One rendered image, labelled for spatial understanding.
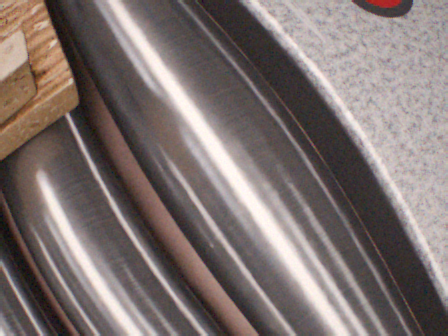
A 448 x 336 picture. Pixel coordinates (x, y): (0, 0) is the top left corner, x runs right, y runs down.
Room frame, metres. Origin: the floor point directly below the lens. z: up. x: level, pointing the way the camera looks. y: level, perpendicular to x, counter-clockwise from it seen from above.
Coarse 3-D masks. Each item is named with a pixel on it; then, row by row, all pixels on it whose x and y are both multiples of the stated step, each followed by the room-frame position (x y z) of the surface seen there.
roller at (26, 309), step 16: (0, 240) 0.13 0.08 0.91; (0, 256) 0.12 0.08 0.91; (0, 272) 0.11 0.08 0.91; (16, 272) 0.11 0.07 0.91; (0, 288) 0.10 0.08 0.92; (16, 288) 0.11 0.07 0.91; (0, 304) 0.10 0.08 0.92; (16, 304) 0.10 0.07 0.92; (32, 304) 0.10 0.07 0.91; (0, 320) 0.09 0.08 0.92; (16, 320) 0.09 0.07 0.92; (32, 320) 0.09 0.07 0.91; (48, 320) 0.10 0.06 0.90
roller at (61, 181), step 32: (64, 128) 0.16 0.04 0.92; (32, 160) 0.15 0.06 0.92; (64, 160) 0.14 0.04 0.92; (96, 160) 0.15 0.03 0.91; (32, 192) 0.14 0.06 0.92; (64, 192) 0.13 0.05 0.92; (96, 192) 0.13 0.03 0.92; (32, 224) 0.13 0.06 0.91; (64, 224) 0.12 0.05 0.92; (96, 224) 0.12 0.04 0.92; (128, 224) 0.12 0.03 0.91; (32, 256) 0.12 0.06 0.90; (64, 256) 0.11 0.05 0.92; (96, 256) 0.11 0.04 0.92; (128, 256) 0.11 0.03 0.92; (160, 256) 0.12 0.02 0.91; (64, 288) 0.11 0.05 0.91; (96, 288) 0.10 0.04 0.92; (128, 288) 0.10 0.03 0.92; (160, 288) 0.10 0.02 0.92; (96, 320) 0.09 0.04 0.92; (128, 320) 0.09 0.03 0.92; (160, 320) 0.09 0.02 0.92; (192, 320) 0.09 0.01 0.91
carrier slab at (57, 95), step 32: (0, 0) 0.21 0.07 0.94; (32, 0) 0.20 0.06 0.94; (0, 32) 0.19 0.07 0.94; (32, 32) 0.19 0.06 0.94; (32, 64) 0.17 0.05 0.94; (64, 64) 0.17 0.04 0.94; (64, 96) 0.16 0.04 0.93; (0, 128) 0.15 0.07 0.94; (32, 128) 0.15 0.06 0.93; (0, 160) 0.15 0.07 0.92
